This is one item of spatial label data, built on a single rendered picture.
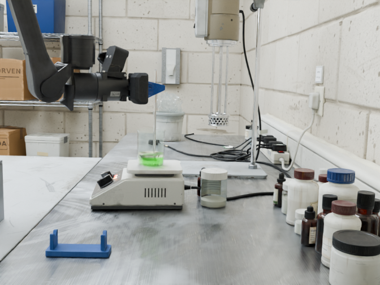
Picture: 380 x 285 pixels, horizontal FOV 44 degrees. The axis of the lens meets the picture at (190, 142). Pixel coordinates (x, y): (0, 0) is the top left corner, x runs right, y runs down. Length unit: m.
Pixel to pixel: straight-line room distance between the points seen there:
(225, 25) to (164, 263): 0.81
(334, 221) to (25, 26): 0.63
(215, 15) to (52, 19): 1.98
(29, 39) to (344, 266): 0.65
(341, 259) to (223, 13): 0.87
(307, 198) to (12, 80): 2.59
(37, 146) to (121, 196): 2.34
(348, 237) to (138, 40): 2.90
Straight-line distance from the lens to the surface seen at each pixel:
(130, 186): 0.99
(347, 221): 0.75
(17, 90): 3.26
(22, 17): 0.92
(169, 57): 3.37
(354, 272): 0.68
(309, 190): 0.93
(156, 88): 1.01
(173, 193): 1.00
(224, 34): 1.36
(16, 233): 0.90
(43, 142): 3.28
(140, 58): 3.44
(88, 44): 0.94
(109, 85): 0.96
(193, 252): 0.79
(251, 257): 0.78
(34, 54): 0.92
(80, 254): 0.77
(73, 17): 3.54
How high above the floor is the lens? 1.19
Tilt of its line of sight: 8 degrees down
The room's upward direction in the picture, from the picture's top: 1 degrees clockwise
